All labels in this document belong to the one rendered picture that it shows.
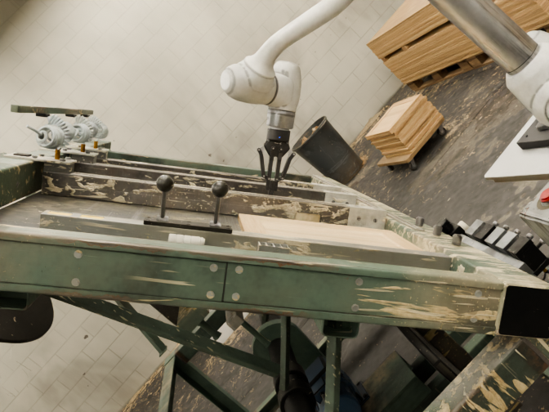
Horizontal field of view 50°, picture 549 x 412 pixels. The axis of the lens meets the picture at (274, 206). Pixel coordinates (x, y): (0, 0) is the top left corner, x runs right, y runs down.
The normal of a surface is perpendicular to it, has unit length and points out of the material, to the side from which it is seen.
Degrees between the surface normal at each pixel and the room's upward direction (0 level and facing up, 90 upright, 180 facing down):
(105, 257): 90
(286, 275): 90
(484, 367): 0
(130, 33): 90
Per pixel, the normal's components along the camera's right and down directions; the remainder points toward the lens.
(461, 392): -0.72, -0.67
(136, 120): 0.25, 0.00
